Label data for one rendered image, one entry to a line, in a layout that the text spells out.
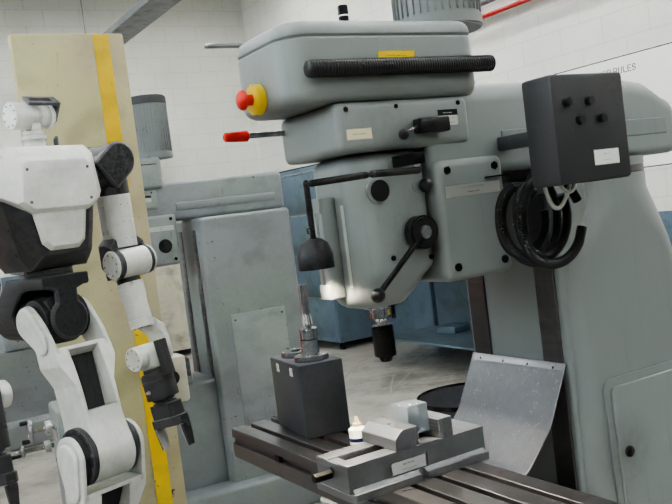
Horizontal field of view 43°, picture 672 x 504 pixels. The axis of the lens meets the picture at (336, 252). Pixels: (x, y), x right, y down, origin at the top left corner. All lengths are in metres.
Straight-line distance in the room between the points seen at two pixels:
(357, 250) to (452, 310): 6.85
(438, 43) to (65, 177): 0.96
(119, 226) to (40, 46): 1.23
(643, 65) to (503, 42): 1.50
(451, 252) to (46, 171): 0.99
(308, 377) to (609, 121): 0.95
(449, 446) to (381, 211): 0.51
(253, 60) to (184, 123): 9.66
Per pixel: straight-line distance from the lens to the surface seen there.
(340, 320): 9.15
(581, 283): 1.97
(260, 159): 11.77
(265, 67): 1.72
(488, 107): 1.92
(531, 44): 7.48
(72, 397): 2.19
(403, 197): 1.77
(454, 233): 1.82
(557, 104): 1.69
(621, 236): 2.07
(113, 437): 2.18
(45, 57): 3.42
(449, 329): 8.03
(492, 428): 2.09
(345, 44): 1.71
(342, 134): 1.68
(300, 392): 2.18
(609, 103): 1.79
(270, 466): 2.24
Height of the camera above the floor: 1.53
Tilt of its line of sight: 3 degrees down
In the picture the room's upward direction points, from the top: 7 degrees counter-clockwise
